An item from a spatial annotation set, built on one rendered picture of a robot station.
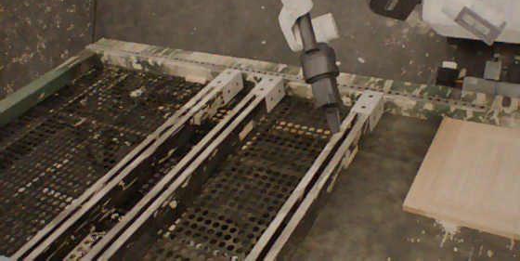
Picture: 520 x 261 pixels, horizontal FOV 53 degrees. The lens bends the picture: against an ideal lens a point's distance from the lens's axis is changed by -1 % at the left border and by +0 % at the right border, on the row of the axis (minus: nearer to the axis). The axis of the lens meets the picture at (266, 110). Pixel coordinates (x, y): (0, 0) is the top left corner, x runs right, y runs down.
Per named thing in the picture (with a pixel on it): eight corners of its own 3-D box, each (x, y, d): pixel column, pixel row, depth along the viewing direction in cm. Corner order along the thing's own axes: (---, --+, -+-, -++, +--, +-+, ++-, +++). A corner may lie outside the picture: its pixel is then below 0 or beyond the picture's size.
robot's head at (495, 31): (477, -11, 107) (467, 1, 101) (514, 13, 105) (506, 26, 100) (460, 13, 111) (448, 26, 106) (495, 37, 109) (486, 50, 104)
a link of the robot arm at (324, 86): (318, 117, 135) (307, 73, 138) (355, 106, 132) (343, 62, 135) (305, 110, 123) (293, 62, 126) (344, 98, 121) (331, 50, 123)
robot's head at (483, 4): (465, -21, 110) (456, -14, 103) (508, 6, 108) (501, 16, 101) (447, 5, 114) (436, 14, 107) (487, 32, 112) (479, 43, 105)
